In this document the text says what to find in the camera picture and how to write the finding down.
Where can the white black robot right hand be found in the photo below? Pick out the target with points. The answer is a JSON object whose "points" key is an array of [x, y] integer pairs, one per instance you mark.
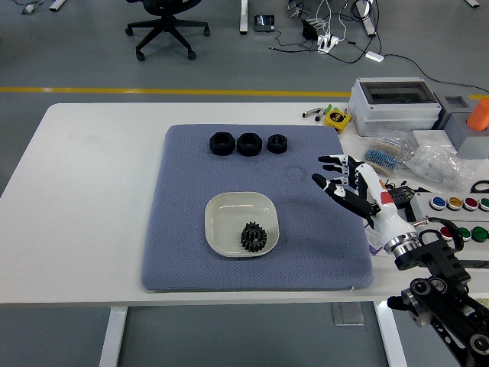
{"points": [[389, 218]]}

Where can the small black gear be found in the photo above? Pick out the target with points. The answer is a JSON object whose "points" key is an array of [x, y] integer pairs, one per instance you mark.
{"points": [[253, 228]]}

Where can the large black gear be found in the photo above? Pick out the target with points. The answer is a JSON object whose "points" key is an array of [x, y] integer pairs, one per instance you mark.
{"points": [[254, 245]]}

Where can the grey four-button control box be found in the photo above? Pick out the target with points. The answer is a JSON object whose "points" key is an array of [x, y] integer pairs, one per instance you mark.
{"points": [[424, 208]]}

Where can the flat white box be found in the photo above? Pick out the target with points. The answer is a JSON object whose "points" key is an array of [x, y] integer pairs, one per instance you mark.
{"points": [[431, 137]]}

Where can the small black hex nut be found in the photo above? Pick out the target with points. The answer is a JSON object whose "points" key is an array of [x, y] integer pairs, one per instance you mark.
{"points": [[272, 147]]}

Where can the large black hex nut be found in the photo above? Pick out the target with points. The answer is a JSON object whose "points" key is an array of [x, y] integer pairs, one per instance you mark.
{"points": [[216, 147], [243, 148]]}

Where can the black digital meter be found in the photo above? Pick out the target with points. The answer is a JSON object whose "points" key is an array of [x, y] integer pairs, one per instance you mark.
{"points": [[403, 197]]}

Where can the purple white label card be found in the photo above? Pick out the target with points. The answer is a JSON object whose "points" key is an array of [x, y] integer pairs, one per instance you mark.
{"points": [[376, 244]]}

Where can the bag of blue resistors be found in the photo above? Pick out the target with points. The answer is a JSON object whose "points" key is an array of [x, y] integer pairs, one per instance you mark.
{"points": [[386, 153]]}

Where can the bag of clear parts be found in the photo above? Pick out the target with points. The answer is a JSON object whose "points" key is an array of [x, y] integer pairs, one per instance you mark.
{"points": [[439, 166]]}

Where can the grey floor plate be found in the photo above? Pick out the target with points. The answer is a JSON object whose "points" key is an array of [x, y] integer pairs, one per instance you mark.
{"points": [[347, 314]]}

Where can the grey block holder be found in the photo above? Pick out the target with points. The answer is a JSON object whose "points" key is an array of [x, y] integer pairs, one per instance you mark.
{"points": [[471, 145]]}

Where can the yellow tape measure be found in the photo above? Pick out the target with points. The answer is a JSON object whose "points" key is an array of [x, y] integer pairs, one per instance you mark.
{"points": [[337, 118]]}

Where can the black white marker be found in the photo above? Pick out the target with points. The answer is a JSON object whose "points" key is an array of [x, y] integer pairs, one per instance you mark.
{"points": [[320, 117]]}

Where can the green tipped pen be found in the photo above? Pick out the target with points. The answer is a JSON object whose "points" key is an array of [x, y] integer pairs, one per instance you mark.
{"points": [[328, 108]]}

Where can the black silver marker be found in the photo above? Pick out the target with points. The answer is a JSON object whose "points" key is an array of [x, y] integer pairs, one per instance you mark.
{"points": [[311, 112]]}

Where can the orange cylinder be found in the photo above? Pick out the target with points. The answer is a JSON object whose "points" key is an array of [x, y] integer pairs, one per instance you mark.
{"points": [[479, 114]]}

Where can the white power adapter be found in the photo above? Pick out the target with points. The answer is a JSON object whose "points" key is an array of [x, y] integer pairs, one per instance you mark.
{"points": [[374, 56]]}

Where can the white square plate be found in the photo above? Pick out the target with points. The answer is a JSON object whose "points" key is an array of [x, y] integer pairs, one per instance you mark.
{"points": [[223, 225]]}

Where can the white power strip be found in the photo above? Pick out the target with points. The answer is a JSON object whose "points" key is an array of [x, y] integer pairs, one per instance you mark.
{"points": [[328, 43]]}

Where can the white desk leg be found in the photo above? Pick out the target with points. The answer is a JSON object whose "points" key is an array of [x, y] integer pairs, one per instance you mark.
{"points": [[57, 4], [243, 17], [368, 23]]}

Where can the black power adapter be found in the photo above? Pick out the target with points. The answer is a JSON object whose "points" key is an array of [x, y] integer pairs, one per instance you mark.
{"points": [[309, 30]]}

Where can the blue-grey textured mat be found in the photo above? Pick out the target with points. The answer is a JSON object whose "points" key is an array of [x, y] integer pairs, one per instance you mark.
{"points": [[183, 214]]}

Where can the black office chair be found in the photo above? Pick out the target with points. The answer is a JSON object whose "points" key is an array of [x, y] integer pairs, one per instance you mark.
{"points": [[168, 25]]}

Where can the white table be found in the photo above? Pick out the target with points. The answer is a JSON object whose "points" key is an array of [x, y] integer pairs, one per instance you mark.
{"points": [[76, 191]]}

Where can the grey electrical enclosure box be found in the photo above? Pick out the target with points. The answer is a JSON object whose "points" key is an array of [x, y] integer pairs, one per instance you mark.
{"points": [[393, 112]]}

